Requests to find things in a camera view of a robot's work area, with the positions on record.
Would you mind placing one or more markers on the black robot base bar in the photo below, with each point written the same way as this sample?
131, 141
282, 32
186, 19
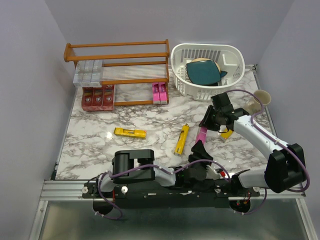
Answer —
210, 193

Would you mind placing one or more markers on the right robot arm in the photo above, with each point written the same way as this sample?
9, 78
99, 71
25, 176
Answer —
285, 162

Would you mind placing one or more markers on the orange wooden three-tier shelf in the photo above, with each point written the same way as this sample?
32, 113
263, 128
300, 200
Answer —
131, 67

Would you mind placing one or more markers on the beige ceramic mug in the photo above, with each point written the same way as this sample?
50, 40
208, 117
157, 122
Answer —
260, 98

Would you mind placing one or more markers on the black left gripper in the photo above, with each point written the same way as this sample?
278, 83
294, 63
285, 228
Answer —
198, 153

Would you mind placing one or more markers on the teal square plate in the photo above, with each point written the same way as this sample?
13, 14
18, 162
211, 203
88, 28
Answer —
203, 73

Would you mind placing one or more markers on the beige round plate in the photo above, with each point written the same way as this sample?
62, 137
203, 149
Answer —
202, 59

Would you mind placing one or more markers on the yellow toothpaste box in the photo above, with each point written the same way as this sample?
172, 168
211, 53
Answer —
181, 140
130, 133
226, 135

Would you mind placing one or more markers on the white plastic basket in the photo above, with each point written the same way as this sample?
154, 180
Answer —
228, 57

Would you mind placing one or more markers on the silver toothpaste box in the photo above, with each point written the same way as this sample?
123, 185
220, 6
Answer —
87, 73
79, 72
96, 73

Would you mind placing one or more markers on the red 3D toothpaste box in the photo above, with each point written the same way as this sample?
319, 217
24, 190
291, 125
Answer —
108, 98
87, 98
97, 99

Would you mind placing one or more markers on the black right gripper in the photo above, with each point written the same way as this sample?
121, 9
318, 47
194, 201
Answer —
206, 120

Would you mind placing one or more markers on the large pink toothpaste box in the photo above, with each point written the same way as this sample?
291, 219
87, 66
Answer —
201, 135

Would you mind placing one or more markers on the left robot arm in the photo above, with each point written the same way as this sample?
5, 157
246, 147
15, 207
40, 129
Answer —
138, 166

